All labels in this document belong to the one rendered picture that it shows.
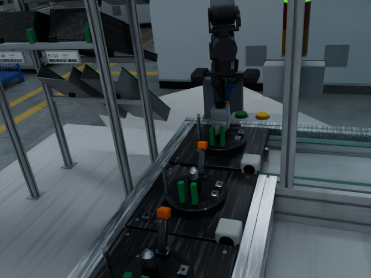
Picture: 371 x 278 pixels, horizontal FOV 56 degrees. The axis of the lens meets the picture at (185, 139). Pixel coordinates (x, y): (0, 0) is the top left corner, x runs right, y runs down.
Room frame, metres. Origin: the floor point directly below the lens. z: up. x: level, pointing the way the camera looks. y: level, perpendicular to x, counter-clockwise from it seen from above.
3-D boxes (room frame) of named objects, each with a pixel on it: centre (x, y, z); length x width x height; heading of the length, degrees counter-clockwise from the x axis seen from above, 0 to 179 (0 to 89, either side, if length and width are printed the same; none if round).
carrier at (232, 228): (0.64, -0.01, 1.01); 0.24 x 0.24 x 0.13; 69
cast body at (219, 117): (0.87, -0.10, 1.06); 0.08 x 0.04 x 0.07; 159
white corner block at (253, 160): (0.75, -0.16, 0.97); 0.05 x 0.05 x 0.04; 69
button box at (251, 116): (1.05, -0.26, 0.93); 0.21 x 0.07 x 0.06; 69
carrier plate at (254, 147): (0.88, -0.10, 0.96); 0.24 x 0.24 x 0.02; 69
